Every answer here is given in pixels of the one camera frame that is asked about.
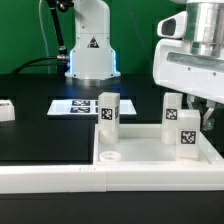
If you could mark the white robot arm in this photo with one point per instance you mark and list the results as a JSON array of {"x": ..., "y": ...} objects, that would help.
[{"x": 122, "y": 36}]

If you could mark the white marker sheet with tags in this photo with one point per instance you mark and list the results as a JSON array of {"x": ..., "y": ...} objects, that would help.
[{"x": 85, "y": 107}]

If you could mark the white square tabletop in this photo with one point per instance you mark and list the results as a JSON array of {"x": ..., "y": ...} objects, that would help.
[{"x": 140, "y": 144}]

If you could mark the white L-shaped obstacle fence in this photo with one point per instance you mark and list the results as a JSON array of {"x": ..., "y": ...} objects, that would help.
[{"x": 116, "y": 177}]

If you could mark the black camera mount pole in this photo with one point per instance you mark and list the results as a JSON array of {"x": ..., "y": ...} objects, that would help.
[{"x": 62, "y": 6}]

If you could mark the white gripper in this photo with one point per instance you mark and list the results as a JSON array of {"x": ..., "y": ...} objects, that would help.
[{"x": 176, "y": 68}]

